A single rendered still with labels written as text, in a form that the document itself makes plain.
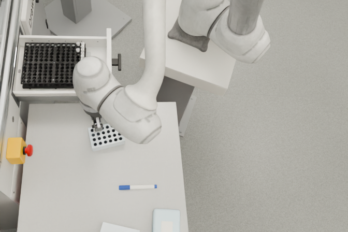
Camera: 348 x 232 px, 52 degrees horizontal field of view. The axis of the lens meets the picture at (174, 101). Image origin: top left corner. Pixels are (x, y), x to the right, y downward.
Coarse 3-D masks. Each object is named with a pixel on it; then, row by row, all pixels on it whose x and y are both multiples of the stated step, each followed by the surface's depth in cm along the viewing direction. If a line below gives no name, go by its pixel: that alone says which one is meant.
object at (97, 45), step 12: (24, 36) 137; (36, 36) 138; (48, 36) 138; (60, 36) 139; (72, 36) 140; (84, 36) 141; (96, 36) 142; (96, 48) 146; (24, 96) 128; (36, 96) 129; (48, 96) 130; (60, 96) 130; (72, 96) 131
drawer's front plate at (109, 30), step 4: (108, 28) 140; (108, 32) 139; (108, 36) 138; (108, 40) 137; (108, 44) 137; (108, 48) 136; (108, 52) 135; (108, 56) 134; (108, 60) 134; (108, 64) 133
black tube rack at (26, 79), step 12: (24, 48) 134; (36, 48) 138; (48, 48) 139; (60, 48) 136; (72, 48) 140; (24, 60) 132; (36, 60) 136; (48, 60) 133; (60, 60) 134; (72, 60) 138; (24, 72) 133; (36, 72) 130; (48, 72) 131; (60, 72) 132; (72, 72) 136; (24, 84) 131; (36, 84) 132; (48, 84) 132; (60, 84) 133; (72, 84) 134
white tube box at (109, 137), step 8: (88, 128) 134; (104, 128) 136; (112, 128) 136; (96, 136) 134; (104, 136) 135; (112, 136) 135; (120, 136) 135; (96, 144) 134; (104, 144) 133; (112, 144) 134; (120, 144) 137
